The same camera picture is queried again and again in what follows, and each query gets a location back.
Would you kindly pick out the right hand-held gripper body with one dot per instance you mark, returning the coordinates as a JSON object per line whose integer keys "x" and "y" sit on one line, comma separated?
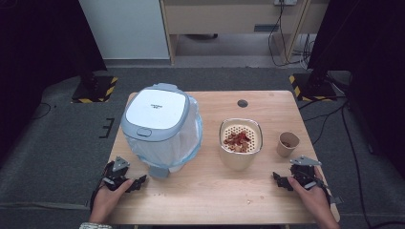
{"x": 302, "y": 173}

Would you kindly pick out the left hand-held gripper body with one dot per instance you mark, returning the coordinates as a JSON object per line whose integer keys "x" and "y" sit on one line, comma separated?
{"x": 116, "y": 175}

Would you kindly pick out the brown paper cup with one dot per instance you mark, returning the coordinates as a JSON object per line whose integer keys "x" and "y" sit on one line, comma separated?
{"x": 288, "y": 149}

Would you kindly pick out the cream strainer bowl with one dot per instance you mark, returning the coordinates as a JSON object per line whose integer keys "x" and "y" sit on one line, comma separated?
{"x": 238, "y": 160}

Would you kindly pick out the person's left hand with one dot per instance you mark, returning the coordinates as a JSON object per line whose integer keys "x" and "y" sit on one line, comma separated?
{"x": 105, "y": 203}

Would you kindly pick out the person's right hand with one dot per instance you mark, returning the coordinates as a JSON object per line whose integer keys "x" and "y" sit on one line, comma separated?
{"x": 316, "y": 203}

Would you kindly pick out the clump of red date bits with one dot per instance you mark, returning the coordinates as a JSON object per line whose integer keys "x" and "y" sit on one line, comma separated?
{"x": 286, "y": 144}

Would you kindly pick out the small date crumbs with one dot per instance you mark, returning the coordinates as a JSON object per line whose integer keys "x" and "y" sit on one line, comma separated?
{"x": 249, "y": 201}

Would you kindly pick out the person's light knit sleeve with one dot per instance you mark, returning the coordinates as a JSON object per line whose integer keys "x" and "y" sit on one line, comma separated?
{"x": 95, "y": 226}

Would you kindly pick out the pile of sliced red dates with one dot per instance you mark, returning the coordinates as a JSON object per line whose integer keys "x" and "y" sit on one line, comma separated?
{"x": 237, "y": 141}

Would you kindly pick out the white and blue trash can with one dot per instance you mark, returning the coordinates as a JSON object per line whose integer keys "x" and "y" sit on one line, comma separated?
{"x": 156, "y": 111}

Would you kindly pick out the yellow-black striped stand base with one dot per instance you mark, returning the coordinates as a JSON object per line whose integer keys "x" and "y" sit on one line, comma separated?
{"x": 98, "y": 90}
{"x": 313, "y": 90}

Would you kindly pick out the black curtain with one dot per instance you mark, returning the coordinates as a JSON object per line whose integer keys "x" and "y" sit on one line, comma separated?
{"x": 38, "y": 47}
{"x": 366, "y": 47}

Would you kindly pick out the light wooden desk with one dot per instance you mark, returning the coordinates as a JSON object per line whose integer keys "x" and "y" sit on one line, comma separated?
{"x": 223, "y": 19}

